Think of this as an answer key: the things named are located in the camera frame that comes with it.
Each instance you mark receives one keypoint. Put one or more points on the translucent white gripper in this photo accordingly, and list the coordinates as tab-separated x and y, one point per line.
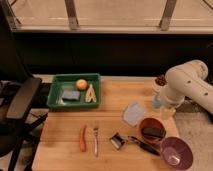
165	112

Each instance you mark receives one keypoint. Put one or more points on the light blue towel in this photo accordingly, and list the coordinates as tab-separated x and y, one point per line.
133	114

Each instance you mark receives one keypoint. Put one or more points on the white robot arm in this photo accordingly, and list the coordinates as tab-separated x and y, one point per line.
185	80

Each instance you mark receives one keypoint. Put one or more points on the brown pine cone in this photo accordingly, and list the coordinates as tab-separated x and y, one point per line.
160	80

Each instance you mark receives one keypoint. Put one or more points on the orange bowl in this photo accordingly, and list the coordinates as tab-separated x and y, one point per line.
151	122

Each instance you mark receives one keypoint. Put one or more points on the dark block in bowl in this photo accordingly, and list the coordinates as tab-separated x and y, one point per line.
154	132

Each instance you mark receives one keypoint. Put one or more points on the purple bowl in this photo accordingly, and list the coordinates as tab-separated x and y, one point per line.
176	153

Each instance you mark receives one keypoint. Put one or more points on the metal black peeler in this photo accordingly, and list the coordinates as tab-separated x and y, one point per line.
117	141

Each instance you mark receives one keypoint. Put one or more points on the silver fork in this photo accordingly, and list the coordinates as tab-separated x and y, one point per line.
95	132

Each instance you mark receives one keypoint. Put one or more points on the yellow red apple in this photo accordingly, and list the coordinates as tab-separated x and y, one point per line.
81	84

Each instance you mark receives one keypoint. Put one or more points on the orange carrot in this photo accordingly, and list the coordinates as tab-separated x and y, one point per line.
82	142

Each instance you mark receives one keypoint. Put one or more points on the blue sponge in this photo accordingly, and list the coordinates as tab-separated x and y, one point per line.
70	95

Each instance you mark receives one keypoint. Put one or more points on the black office chair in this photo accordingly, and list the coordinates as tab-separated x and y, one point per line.
14	129

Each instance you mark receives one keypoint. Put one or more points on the black handled tool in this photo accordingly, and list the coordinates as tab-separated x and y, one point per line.
143	145

